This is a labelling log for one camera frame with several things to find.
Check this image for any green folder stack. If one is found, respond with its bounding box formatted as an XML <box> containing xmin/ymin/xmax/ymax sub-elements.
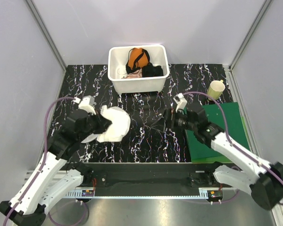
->
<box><xmin>186</xmin><ymin>102</ymin><xmax>249</xmax><ymax>164</ymax></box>

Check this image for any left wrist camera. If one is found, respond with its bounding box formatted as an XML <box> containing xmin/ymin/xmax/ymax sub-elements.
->
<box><xmin>74</xmin><ymin>95</ymin><xmax>96</xmax><ymax>115</ymax></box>

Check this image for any white plastic bin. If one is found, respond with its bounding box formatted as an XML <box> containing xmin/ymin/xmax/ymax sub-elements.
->
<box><xmin>108</xmin><ymin>44</ymin><xmax>170</xmax><ymax>94</ymax></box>

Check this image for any white cable duct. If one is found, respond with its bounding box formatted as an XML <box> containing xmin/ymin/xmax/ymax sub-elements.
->
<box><xmin>63</xmin><ymin>188</ymin><xmax>211</xmax><ymax>200</ymax></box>

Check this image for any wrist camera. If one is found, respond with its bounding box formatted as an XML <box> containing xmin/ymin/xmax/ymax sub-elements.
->
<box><xmin>173</xmin><ymin>93</ymin><xmax>187</xmax><ymax>112</ymax></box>
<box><xmin>74</xmin><ymin>95</ymin><xmax>96</xmax><ymax>115</ymax></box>

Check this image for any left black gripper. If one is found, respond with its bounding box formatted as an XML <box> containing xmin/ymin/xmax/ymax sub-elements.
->
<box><xmin>78</xmin><ymin>108</ymin><xmax>112</xmax><ymax>141</ymax></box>

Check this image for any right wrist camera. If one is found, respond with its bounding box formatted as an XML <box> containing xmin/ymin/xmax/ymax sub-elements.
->
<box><xmin>173</xmin><ymin>93</ymin><xmax>187</xmax><ymax>112</ymax></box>

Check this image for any black garment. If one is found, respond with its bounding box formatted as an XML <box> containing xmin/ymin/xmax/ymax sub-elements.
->
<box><xmin>142</xmin><ymin>63</ymin><xmax>164</xmax><ymax>78</ymax></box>

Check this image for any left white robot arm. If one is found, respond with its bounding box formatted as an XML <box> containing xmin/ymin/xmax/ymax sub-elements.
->
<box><xmin>0</xmin><ymin>109</ymin><xmax>112</xmax><ymax>226</ymax></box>

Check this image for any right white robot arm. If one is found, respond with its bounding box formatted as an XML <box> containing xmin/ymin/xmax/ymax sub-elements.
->
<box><xmin>151</xmin><ymin>108</ymin><xmax>283</xmax><ymax>210</ymax></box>

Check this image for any black marbled mat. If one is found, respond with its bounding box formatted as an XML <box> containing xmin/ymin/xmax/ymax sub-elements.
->
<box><xmin>58</xmin><ymin>64</ymin><xmax>236</xmax><ymax>163</ymax></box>

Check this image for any pink garment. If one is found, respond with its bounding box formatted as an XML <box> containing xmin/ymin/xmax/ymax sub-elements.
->
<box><xmin>122</xmin><ymin>71</ymin><xmax>142</xmax><ymax>79</ymax></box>

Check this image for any orange black bra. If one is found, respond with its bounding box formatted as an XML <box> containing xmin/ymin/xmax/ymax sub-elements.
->
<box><xmin>125</xmin><ymin>48</ymin><xmax>150</xmax><ymax>74</ymax></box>

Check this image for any yellow-green cup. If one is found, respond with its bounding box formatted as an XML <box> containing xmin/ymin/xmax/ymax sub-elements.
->
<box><xmin>207</xmin><ymin>80</ymin><xmax>225</xmax><ymax>100</ymax></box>

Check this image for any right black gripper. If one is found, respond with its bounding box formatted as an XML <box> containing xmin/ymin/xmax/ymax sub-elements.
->
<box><xmin>151</xmin><ymin>108</ymin><xmax>197</xmax><ymax>132</ymax></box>

